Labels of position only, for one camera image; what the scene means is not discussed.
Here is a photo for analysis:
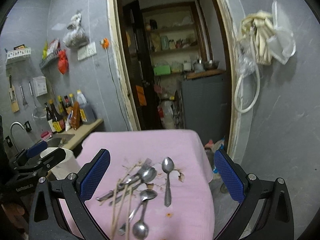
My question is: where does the white wall switch panel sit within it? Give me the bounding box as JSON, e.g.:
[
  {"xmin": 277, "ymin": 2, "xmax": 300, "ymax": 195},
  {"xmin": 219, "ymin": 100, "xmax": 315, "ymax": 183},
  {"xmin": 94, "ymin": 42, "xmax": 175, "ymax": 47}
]
[{"xmin": 77, "ymin": 42, "xmax": 97, "ymax": 61}]

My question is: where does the red plastic bag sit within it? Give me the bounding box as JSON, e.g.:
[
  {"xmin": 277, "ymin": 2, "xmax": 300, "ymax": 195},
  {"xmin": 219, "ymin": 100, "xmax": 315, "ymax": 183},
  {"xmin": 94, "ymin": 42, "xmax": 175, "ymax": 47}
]
[{"xmin": 57, "ymin": 50, "xmax": 68, "ymax": 75}]

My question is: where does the steel fork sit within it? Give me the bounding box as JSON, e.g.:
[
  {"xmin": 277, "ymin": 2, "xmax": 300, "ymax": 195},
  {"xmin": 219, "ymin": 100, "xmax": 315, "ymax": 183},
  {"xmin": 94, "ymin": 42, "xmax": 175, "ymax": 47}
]
[{"xmin": 95, "ymin": 158, "xmax": 152, "ymax": 202}]

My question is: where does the wall wire rack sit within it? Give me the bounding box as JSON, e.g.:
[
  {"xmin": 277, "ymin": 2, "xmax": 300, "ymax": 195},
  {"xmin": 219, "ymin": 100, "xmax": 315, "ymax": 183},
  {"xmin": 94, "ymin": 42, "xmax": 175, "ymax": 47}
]
[{"xmin": 39, "ymin": 48, "xmax": 61, "ymax": 69}]

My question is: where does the white hose loop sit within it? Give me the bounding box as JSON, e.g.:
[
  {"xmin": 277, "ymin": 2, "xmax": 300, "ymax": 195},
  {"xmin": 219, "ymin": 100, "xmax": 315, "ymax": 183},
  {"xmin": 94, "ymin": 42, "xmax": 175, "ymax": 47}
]
[{"xmin": 233, "ymin": 29, "xmax": 261, "ymax": 114}]

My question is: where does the steel spoon apart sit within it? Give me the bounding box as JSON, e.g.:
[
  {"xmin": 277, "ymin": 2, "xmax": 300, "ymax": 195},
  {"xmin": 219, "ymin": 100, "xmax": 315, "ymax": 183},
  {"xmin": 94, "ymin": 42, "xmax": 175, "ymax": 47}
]
[{"xmin": 162, "ymin": 157, "xmax": 175, "ymax": 207}]

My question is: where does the wooden shelf unit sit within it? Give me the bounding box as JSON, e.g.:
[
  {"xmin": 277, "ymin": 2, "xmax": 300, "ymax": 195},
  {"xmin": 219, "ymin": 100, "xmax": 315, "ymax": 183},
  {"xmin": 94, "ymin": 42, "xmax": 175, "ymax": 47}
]
[{"xmin": 142, "ymin": 1, "xmax": 212, "ymax": 74}]

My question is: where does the clear hanging plastic bag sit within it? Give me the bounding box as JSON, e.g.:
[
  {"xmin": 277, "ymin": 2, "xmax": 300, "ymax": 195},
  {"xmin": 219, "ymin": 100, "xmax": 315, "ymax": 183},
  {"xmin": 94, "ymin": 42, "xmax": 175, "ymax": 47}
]
[{"xmin": 267, "ymin": 0, "xmax": 296, "ymax": 65}]

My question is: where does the large dark vinegar jug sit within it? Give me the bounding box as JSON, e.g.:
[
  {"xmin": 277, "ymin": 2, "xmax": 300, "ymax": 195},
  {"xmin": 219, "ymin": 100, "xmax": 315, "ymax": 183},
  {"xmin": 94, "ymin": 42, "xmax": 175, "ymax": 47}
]
[{"xmin": 76, "ymin": 90, "xmax": 96, "ymax": 124}]

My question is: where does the steel spoon pile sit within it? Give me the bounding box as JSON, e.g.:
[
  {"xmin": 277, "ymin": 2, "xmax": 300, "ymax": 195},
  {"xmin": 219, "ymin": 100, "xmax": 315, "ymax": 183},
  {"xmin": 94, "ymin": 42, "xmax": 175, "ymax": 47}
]
[{"xmin": 118, "ymin": 167, "xmax": 157, "ymax": 192}]

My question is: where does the steel bowl on cabinet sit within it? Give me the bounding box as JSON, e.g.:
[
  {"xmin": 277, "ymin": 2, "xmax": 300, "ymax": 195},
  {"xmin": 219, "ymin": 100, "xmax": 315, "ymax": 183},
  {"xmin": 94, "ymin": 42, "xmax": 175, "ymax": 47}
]
[{"xmin": 203, "ymin": 60, "xmax": 220, "ymax": 70}]

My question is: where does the wooden chopstick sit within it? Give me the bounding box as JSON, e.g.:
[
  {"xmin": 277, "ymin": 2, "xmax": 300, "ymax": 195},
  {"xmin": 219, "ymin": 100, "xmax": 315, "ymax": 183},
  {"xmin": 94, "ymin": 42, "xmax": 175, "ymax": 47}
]
[
  {"xmin": 111, "ymin": 185, "xmax": 129, "ymax": 239},
  {"xmin": 125, "ymin": 186, "xmax": 132, "ymax": 240},
  {"xmin": 111, "ymin": 165, "xmax": 135, "ymax": 239}
]

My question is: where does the hanging bag of dried goods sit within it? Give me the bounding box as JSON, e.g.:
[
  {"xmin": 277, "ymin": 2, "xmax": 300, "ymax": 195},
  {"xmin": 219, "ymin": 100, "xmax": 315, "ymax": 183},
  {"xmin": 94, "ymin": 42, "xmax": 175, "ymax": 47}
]
[{"xmin": 62, "ymin": 11, "xmax": 89, "ymax": 49}]

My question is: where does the chrome faucet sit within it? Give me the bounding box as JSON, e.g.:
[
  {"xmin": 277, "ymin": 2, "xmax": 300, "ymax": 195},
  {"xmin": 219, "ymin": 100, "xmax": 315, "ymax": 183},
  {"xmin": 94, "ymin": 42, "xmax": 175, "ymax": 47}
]
[{"xmin": 10, "ymin": 121, "xmax": 25, "ymax": 152}]

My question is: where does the grey cabinet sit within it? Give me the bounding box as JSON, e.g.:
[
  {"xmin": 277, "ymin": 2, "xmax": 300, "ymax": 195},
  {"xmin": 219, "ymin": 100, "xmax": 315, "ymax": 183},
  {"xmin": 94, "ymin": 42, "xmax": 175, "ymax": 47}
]
[{"xmin": 181, "ymin": 74, "xmax": 229, "ymax": 145}]

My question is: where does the steel kitchen sink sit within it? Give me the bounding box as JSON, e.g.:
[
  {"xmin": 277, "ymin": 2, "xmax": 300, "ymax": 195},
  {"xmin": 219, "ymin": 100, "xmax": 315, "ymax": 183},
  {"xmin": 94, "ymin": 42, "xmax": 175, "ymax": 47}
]
[{"xmin": 36, "ymin": 134, "xmax": 75, "ymax": 147}]

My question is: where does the pink table cloth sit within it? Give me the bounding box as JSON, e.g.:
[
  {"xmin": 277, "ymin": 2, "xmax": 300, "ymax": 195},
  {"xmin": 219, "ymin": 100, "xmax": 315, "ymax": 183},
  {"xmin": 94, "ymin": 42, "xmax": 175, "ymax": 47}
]
[{"xmin": 77, "ymin": 129, "xmax": 215, "ymax": 239}]

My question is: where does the wine bottle white label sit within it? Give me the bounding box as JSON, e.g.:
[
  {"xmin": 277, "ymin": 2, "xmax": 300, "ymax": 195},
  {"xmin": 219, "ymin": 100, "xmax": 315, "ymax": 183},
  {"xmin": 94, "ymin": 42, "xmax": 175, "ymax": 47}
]
[{"xmin": 45, "ymin": 103, "xmax": 56, "ymax": 134}]

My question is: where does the brown snack packet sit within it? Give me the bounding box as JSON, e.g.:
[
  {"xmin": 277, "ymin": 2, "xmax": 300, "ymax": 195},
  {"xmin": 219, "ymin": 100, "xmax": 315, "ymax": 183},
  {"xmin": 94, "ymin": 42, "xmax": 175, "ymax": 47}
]
[{"xmin": 71, "ymin": 101, "xmax": 81, "ymax": 130}]

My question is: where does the green box on shelf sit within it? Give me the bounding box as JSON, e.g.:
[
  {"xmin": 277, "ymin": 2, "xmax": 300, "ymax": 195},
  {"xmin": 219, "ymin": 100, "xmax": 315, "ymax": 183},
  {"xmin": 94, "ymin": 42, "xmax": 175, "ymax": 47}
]
[{"xmin": 153, "ymin": 64, "xmax": 171, "ymax": 76}]

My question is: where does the white plastic utensil holder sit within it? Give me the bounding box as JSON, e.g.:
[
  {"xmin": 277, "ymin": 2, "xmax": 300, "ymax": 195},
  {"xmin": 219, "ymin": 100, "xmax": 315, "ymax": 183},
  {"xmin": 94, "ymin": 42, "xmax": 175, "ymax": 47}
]
[{"xmin": 49, "ymin": 148, "xmax": 81, "ymax": 180}]

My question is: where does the dark soy sauce bottle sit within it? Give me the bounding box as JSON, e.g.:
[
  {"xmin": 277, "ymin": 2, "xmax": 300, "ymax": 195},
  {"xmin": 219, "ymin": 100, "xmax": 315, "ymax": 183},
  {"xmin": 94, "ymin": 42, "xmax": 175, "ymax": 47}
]
[{"xmin": 49, "ymin": 99, "xmax": 65, "ymax": 133}]

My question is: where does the white wall basket shelf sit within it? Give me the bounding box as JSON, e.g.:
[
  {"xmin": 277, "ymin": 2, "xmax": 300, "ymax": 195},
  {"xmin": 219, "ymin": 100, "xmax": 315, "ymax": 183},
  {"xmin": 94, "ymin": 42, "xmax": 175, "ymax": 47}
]
[{"xmin": 5, "ymin": 47, "xmax": 31, "ymax": 65}]

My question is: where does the white wall box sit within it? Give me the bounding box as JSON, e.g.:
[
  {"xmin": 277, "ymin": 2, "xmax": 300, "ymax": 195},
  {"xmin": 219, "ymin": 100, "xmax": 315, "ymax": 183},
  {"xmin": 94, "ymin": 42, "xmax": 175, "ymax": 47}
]
[{"xmin": 33, "ymin": 76, "xmax": 48, "ymax": 97}]

